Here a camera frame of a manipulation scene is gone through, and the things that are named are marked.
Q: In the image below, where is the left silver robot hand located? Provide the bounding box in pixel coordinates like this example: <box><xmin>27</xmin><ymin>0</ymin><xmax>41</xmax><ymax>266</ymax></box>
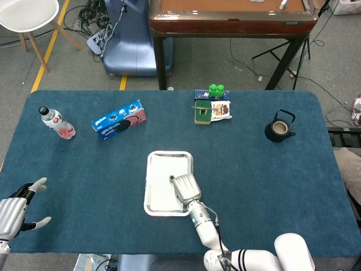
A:
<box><xmin>0</xmin><ymin>177</ymin><xmax>52</xmax><ymax>241</ymax></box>

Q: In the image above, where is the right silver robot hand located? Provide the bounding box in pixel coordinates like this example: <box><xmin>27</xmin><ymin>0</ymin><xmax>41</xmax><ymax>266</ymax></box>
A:
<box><xmin>168</xmin><ymin>173</ymin><xmax>202</xmax><ymax>206</ymax></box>

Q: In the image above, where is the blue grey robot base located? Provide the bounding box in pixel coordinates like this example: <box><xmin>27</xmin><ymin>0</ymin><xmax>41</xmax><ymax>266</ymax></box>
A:
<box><xmin>103</xmin><ymin>0</ymin><xmax>174</xmax><ymax>77</ymax></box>

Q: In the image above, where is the stainless steel tray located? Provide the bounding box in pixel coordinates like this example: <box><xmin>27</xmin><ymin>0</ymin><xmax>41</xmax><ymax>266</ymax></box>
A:
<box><xmin>143</xmin><ymin>150</ymin><xmax>195</xmax><ymax>217</ymax></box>

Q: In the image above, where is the blue felt table cloth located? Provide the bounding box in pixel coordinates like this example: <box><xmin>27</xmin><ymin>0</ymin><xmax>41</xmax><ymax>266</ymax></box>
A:
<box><xmin>0</xmin><ymin>89</ymin><xmax>361</xmax><ymax>258</ymax></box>

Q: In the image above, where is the green yellow sponge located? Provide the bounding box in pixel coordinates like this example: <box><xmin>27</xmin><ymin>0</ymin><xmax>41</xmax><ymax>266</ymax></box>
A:
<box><xmin>193</xmin><ymin>99</ymin><xmax>213</xmax><ymax>125</ymax></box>

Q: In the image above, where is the metal spoon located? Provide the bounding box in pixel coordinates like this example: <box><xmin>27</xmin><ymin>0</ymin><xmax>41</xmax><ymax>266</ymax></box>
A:
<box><xmin>191</xmin><ymin>105</ymin><xmax>232</xmax><ymax>111</ymax></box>

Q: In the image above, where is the white red snack packet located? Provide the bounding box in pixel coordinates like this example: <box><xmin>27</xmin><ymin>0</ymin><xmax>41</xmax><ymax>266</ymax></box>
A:
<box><xmin>210</xmin><ymin>100</ymin><xmax>234</xmax><ymax>122</ymax></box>

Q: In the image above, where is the blue pink cookie box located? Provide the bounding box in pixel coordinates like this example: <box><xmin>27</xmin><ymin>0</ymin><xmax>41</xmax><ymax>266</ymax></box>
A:
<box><xmin>91</xmin><ymin>99</ymin><xmax>147</xmax><ymax>141</ymax></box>

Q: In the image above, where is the small dark blue box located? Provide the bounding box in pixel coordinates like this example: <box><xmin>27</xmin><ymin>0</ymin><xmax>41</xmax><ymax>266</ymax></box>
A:
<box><xmin>194</xmin><ymin>89</ymin><xmax>230</xmax><ymax>101</ymax></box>

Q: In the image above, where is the clear plastic drink bottle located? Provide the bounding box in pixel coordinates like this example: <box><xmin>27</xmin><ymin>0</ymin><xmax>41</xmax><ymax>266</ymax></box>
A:
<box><xmin>38</xmin><ymin>106</ymin><xmax>76</xmax><ymax>141</ymax></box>

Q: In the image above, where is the green toy brick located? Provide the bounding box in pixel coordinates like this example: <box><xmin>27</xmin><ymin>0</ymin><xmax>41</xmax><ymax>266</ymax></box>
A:
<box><xmin>208</xmin><ymin>84</ymin><xmax>224</xmax><ymax>98</ymax></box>

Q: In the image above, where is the black cast iron teapot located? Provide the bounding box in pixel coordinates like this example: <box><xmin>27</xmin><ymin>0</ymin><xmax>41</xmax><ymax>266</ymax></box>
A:
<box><xmin>264</xmin><ymin>109</ymin><xmax>296</xmax><ymax>143</ymax></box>

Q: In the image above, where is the brown mahjong table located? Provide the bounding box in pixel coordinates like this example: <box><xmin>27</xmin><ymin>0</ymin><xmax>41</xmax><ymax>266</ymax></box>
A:
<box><xmin>148</xmin><ymin>0</ymin><xmax>320</xmax><ymax>91</ymax></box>

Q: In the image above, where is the white power strip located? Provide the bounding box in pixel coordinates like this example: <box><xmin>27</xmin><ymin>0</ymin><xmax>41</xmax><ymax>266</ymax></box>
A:
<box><xmin>86</xmin><ymin>28</ymin><xmax>113</xmax><ymax>56</ymax></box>

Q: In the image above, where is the black tripod stand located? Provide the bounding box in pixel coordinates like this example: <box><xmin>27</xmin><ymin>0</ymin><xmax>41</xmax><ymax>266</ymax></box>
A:
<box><xmin>252</xmin><ymin>0</ymin><xmax>331</xmax><ymax>91</ymax></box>

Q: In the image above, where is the white chair with wooden legs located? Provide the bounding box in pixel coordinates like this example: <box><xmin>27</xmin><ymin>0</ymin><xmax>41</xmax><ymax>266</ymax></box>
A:
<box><xmin>0</xmin><ymin>0</ymin><xmax>85</xmax><ymax>73</ymax></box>

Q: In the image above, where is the black arm cable with connector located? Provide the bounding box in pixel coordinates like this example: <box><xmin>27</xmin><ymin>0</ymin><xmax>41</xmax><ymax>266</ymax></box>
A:
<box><xmin>201</xmin><ymin>202</ymin><xmax>231</xmax><ymax>255</ymax></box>

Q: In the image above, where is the black floor cable tangle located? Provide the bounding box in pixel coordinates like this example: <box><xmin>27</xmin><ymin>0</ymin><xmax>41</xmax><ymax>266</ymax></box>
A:
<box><xmin>63</xmin><ymin>0</ymin><xmax>113</xmax><ymax>40</ymax></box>

